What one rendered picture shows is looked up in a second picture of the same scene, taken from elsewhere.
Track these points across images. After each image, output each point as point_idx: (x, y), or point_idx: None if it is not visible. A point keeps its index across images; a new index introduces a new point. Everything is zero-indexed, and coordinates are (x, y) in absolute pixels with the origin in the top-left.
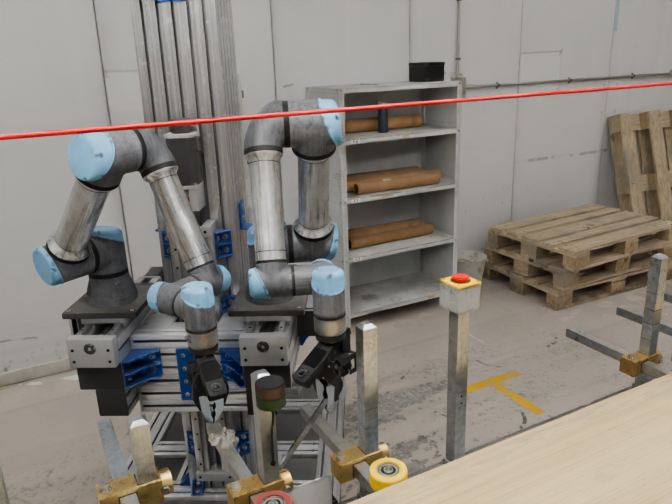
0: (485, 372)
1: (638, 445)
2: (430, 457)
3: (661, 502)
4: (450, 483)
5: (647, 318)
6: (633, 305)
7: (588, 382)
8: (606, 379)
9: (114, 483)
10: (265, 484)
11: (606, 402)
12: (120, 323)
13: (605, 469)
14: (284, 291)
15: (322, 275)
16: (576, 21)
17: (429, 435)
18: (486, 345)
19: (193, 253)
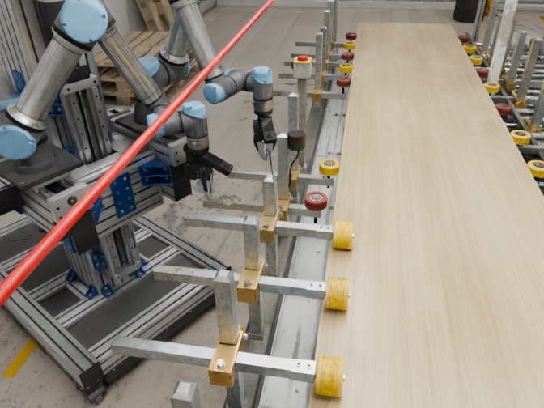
0: None
1: (380, 115)
2: (189, 211)
3: (413, 127)
4: (354, 155)
5: (317, 69)
6: (197, 91)
7: (219, 138)
8: (226, 133)
9: (263, 223)
10: (287, 199)
11: (349, 107)
12: (67, 176)
13: (385, 126)
14: (232, 92)
15: (265, 71)
16: None
17: (174, 201)
18: None
19: (154, 88)
